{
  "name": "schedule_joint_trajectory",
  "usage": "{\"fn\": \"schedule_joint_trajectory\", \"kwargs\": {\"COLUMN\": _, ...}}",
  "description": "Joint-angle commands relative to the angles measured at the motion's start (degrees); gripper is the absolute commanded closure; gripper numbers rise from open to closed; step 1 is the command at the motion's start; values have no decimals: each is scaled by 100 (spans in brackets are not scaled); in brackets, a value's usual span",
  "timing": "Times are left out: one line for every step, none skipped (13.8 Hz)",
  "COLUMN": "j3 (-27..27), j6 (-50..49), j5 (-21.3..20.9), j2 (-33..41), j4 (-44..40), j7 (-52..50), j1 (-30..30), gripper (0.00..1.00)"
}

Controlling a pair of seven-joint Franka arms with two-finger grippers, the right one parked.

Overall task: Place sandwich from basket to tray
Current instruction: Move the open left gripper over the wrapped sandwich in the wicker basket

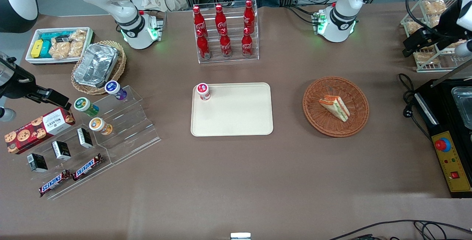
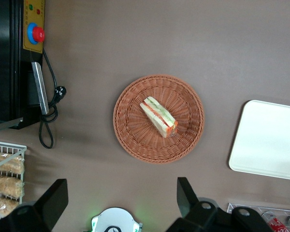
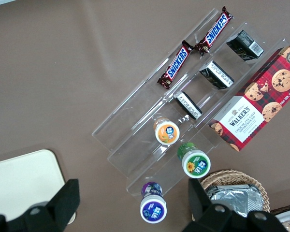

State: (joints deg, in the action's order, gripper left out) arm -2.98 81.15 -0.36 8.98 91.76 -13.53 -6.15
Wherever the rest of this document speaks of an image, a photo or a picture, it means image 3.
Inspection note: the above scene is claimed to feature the beige plastic tray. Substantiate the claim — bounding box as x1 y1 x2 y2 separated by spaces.
0 149 77 223

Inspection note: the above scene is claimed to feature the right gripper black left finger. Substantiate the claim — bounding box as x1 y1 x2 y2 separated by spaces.
0 178 81 232

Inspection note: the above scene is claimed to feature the Snickers chocolate bar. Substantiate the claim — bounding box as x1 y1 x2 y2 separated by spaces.
158 40 193 90
194 6 234 57

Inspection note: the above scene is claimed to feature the orange yogurt bottle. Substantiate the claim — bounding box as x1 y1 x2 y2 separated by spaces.
153 116 180 145

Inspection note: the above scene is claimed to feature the small black carton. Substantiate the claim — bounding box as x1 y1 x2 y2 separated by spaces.
226 29 265 62
199 60 235 90
173 91 203 120

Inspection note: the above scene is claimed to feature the red Walkers shortbread box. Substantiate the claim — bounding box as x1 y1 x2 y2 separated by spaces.
207 44 290 152

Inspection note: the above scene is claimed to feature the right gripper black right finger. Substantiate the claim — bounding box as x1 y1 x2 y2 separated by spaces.
181 178 285 232

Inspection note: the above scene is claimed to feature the green yogurt bottle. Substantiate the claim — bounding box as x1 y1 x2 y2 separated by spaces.
177 142 212 179

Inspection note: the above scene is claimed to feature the light wicker basket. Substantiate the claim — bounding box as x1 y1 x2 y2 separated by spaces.
199 169 271 215

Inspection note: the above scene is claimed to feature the purple yogurt bottle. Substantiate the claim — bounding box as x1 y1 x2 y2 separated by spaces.
139 181 168 223

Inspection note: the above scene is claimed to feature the aluminium foil tray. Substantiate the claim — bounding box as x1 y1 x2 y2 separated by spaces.
204 184 259 219

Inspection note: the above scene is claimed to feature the clear acrylic tiered stand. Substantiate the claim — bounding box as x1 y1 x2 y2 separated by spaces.
91 8 290 197

